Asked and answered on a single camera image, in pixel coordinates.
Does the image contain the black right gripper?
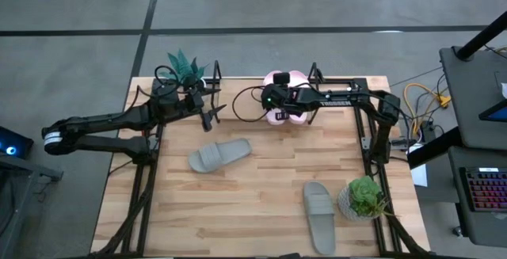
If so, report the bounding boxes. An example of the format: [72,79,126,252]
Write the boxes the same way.
[261,83,297,120]

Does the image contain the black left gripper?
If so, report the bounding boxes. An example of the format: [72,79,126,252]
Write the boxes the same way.
[176,87,227,132]

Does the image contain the grey foam slide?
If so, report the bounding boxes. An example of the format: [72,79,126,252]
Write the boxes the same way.
[187,137,254,174]
[303,180,337,257]

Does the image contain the green cloth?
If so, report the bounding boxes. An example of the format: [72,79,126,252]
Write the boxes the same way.
[165,48,209,92]

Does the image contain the green succulent white pot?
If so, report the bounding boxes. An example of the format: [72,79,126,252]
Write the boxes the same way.
[337,175,397,223]

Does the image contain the white paper sheet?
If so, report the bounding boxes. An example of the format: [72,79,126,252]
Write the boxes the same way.
[409,143,429,188]

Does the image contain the black desk support bar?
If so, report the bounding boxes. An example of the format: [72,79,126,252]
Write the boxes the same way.
[406,125,463,169]

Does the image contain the grey side desk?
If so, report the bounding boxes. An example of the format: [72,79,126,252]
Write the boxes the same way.
[438,46,507,151]

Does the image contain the black device blue light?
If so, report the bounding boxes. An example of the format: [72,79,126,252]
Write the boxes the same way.
[0,126,35,160]

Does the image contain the black stand pole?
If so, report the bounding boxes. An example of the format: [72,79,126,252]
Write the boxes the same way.
[454,11,507,61]

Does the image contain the black laptop blue screen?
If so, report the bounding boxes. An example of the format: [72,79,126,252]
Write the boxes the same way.
[478,99,507,124]

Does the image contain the red backlit keyboard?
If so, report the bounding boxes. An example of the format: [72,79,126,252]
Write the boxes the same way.
[464,167,507,213]

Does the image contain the grey keyboard desk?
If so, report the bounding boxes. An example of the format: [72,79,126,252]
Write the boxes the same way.
[447,146,507,249]

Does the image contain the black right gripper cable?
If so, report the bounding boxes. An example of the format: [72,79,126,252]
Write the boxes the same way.
[231,85,271,124]

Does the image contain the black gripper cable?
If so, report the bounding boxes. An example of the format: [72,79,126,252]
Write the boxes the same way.
[231,85,271,124]
[153,65,181,94]

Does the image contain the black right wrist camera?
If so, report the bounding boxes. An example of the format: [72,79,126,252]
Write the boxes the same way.
[273,71,292,87]

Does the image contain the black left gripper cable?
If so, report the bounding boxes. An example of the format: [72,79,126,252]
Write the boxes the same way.
[153,65,181,94]

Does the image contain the black aluminium rig frame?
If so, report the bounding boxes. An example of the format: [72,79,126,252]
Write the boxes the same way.
[89,76,435,259]

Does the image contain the yellow cable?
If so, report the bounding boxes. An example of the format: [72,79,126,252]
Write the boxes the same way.
[402,82,452,134]

